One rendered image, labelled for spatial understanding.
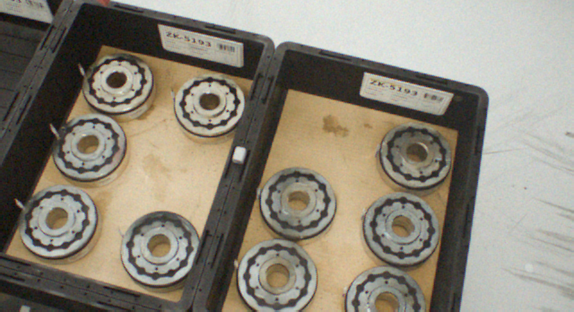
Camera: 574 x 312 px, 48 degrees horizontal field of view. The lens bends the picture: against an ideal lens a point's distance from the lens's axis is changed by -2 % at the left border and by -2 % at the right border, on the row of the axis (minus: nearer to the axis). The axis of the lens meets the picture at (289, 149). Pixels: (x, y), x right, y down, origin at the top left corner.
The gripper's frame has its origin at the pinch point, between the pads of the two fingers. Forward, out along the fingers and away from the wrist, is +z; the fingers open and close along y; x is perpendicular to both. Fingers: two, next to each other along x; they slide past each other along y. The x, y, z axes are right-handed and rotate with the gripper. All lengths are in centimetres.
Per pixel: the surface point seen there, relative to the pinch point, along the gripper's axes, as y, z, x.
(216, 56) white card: 12.9, 19.3, 7.2
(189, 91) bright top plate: 10.7, 20.5, 1.3
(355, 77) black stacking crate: 33.4, 16.6, 8.0
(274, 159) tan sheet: 25.3, 23.3, -4.4
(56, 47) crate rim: -7.6, 14.2, -0.6
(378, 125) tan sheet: 38.3, 23.6, 5.3
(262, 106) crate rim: 22.7, 13.3, -1.9
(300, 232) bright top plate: 31.7, 20.0, -15.0
